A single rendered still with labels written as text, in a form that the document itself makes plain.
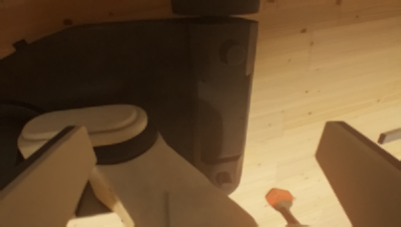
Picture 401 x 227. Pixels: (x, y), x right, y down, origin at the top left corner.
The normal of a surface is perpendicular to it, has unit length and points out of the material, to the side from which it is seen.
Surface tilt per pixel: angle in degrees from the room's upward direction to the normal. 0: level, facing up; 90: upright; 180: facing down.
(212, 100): 0
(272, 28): 0
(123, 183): 90
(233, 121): 0
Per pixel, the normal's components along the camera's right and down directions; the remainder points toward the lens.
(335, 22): 0.21, 0.49
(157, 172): -0.02, -0.87
